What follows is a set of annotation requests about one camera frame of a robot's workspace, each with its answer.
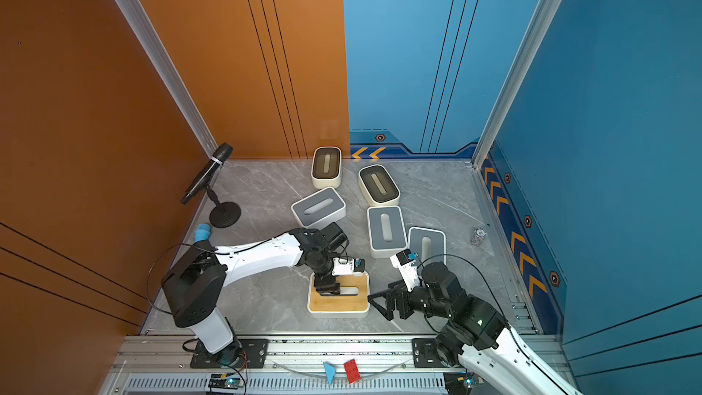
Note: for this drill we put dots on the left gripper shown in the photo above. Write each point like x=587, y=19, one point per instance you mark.
x=329, y=285

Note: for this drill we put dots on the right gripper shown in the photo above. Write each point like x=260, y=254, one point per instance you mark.
x=400, y=293

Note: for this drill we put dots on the bamboo lid tissue box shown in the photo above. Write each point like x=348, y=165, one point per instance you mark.
x=351, y=303

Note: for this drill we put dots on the grey lid tissue box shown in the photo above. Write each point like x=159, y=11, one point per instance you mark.
x=387, y=234
x=319, y=209
x=428, y=244

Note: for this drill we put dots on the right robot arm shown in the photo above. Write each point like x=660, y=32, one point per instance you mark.
x=476, y=336

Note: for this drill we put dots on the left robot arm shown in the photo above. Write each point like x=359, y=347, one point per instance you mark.
x=193, y=284

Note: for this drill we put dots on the cream tissue box angled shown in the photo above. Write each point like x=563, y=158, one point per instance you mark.
x=378, y=187

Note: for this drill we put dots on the cream tissue box rear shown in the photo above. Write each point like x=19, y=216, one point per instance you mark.
x=326, y=167

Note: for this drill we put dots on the red block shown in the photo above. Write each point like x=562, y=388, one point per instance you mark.
x=352, y=372

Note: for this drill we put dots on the blue triangle piece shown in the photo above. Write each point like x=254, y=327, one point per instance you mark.
x=330, y=372

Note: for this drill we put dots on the small clear bottle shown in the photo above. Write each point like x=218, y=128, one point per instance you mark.
x=478, y=237

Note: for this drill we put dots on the right circuit board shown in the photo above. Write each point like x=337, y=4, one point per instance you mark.
x=457, y=383

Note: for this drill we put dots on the circuit board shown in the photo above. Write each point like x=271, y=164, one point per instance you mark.
x=457, y=383
x=227, y=383

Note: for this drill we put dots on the black microphone on stand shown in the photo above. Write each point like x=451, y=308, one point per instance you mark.
x=224, y=214

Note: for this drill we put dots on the blue microphone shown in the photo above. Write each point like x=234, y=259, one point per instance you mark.
x=202, y=232

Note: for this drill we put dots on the left circuit board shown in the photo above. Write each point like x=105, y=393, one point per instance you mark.
x=227, y=383

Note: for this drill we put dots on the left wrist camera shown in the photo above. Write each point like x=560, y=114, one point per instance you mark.
x=344, y=266

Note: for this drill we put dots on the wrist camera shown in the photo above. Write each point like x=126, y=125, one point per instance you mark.
x=344, y=266
x=405, y=263

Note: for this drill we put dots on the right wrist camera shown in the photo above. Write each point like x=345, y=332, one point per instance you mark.
x=405, y=263

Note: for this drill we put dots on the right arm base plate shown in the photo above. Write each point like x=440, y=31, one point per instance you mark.
x=431, y=353

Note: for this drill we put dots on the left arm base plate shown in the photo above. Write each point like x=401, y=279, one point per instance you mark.
x=247, y=353

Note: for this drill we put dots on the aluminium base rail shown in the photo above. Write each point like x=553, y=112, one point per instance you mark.
x=295, y=365

